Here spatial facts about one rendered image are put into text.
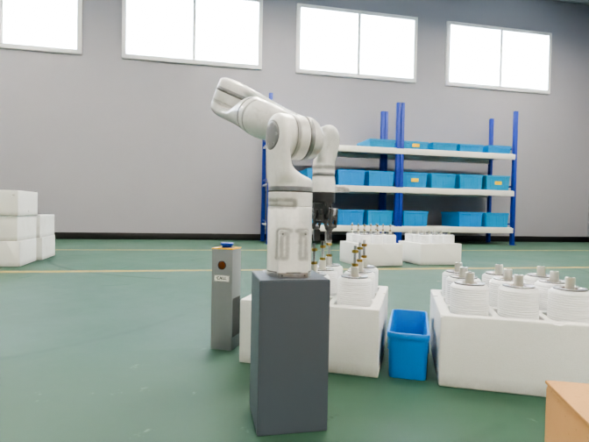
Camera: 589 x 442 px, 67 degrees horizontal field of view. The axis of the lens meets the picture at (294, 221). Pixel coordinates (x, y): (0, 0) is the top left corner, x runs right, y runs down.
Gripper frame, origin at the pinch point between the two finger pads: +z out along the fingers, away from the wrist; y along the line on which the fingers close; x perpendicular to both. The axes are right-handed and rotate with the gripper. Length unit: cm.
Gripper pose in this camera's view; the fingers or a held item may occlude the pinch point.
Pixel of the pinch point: (322, 238)
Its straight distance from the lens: 139.2
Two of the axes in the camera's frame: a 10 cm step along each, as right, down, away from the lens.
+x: 8.8, 0.1, 4.7
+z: -0.2, 10.0, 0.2
